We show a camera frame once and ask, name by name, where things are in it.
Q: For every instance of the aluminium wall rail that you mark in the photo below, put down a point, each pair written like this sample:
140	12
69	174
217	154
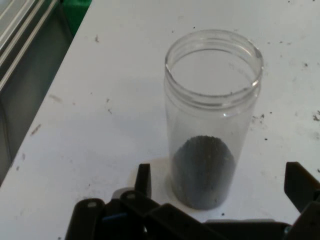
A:
20	30

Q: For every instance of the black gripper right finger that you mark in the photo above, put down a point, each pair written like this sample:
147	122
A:
307	200

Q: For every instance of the tall clear plastic jar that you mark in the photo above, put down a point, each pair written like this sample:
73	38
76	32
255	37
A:
205	125

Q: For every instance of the green foam block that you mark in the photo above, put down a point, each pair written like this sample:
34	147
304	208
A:
75	15

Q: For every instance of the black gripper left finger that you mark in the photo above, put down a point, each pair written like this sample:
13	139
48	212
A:
130	220

